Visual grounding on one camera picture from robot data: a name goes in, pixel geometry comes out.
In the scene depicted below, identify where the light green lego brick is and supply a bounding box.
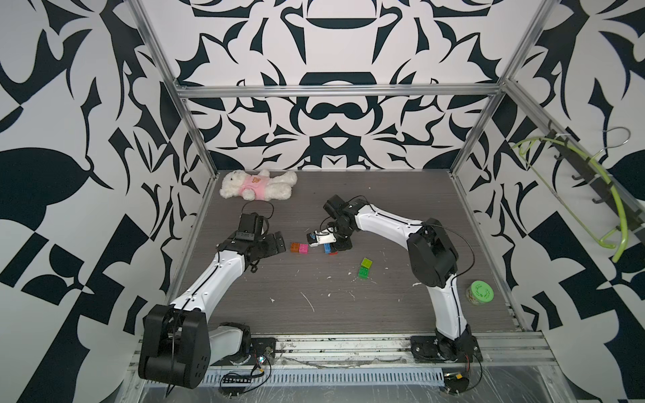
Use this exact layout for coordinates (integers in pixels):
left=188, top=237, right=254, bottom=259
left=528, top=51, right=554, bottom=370
left=361, top=258, right=373, bottom=270

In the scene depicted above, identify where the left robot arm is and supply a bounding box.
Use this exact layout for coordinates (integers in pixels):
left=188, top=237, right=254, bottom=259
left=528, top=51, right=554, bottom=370
left=138, top=232, right=287, bottom=389

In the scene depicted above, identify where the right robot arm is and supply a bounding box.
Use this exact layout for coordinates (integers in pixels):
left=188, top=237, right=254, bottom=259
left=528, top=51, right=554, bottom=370
left=311, top=195, right=477, bottom=361

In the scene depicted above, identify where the dark green lego brick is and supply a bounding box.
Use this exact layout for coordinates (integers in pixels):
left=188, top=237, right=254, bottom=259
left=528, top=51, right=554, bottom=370
left=358, top=267, right=370, bottom=279

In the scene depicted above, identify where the white teddy bear pink shirt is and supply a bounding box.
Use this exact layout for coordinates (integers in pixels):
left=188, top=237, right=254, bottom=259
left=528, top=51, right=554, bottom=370
left=219, top=170, right=297, bottom=202

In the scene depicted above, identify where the black connector box left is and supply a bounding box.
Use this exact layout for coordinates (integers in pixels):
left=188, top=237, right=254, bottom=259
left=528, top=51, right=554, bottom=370
left=218, top=372, right=255, bottom=397

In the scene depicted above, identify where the black connector box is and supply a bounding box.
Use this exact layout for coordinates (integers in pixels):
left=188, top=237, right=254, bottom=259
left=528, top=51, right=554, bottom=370
left=218, top=372, right=255, bottom=397
left=442, top=372, right=470, bottom=396

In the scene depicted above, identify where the green plastic hanger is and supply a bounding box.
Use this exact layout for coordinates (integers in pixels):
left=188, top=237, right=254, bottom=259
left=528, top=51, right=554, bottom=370
left=512, top=136, right=630, bottom=264

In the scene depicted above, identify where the black connector box right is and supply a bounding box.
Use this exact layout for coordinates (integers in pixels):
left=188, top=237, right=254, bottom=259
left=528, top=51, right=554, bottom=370
left=442, top=372, right=470, bottom=396

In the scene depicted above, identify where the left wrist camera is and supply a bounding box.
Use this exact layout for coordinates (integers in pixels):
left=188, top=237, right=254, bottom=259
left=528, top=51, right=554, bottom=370
left=234, top=213, right=265, bottom=242

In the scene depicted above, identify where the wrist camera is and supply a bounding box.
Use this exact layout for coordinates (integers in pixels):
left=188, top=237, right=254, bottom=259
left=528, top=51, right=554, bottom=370
left=307, top=229, right=337, bottom=247
left=234, top=213, right=265, bottom=242

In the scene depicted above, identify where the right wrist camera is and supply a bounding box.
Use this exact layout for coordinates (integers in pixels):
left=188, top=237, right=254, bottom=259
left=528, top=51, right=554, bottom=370
left=307, top=229, right=337, bottom=247

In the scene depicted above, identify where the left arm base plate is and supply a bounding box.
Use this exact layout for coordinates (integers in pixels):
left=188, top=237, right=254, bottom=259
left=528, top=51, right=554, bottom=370
left=218, top=337, right=277, bottom=366

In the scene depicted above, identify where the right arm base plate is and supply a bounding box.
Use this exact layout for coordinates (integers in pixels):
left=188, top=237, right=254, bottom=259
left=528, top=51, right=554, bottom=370
left=410, top=328, right=483, bottom=364

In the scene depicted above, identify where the black wall hook rack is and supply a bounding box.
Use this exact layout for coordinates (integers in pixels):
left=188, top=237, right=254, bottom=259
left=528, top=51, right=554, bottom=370
left=546, top=120, right=644, bottom=242

